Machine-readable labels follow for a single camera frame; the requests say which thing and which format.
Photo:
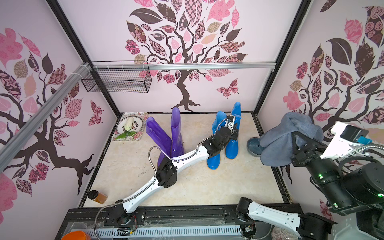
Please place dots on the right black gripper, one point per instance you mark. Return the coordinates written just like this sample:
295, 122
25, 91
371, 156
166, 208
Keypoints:
302, 153

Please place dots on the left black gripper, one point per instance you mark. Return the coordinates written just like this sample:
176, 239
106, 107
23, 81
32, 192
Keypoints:
235, 134

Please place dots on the grey cloth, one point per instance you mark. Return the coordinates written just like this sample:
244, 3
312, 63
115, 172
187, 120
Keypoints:
277, 143

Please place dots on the purple boot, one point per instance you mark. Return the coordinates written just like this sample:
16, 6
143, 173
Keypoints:
176, 127
158, 135

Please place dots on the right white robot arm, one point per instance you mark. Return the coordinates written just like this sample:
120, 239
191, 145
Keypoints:
351, 180

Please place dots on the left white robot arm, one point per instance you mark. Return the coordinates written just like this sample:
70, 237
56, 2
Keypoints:
166, 174

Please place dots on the grey-blue bowl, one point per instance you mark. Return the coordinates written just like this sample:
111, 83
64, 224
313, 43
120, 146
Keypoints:
254, 147

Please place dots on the white patterned plate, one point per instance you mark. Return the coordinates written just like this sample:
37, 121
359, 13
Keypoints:
139, 123

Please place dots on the floral square tray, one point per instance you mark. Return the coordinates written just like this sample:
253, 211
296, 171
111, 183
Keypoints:
144, 116

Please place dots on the brown cylinder bottle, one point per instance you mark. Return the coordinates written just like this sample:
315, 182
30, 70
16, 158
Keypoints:
97, 197

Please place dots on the orange round object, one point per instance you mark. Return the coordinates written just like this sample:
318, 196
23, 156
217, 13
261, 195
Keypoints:
76, 235

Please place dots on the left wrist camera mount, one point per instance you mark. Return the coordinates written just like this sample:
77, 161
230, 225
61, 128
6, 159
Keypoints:
230, 122

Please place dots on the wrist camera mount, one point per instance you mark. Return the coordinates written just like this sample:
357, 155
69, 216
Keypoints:
230, 122
346, 139

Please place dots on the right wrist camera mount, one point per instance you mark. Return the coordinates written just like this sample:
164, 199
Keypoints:
346, 139

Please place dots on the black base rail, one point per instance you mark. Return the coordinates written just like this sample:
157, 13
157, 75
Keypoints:
229, 213

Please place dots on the white slotted cable duct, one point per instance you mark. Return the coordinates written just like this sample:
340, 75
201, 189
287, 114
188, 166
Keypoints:
194, 231

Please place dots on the round wire fan guard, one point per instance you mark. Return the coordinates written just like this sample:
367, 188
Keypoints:
282, 234

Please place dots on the back aluminium rail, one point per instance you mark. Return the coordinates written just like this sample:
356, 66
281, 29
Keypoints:
198, 66

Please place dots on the black wire basket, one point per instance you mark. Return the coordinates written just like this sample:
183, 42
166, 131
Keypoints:
118, 77

